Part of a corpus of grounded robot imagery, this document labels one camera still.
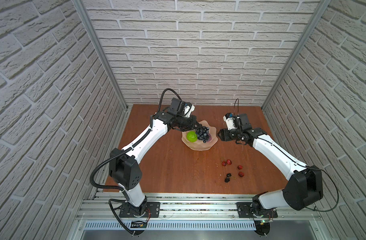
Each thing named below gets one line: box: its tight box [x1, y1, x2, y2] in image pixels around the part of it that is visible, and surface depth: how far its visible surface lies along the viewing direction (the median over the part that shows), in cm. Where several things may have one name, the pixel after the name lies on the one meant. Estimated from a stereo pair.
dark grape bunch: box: [195, 126, 210, 143], surface depth 80 cm
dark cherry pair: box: [224, 173, 236, 183], surface depth 85 cm
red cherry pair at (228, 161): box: [222, 159, 232, 167], surface depth 91 cm
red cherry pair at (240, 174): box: [237, 165, 245, 178], surface depth 87 cm
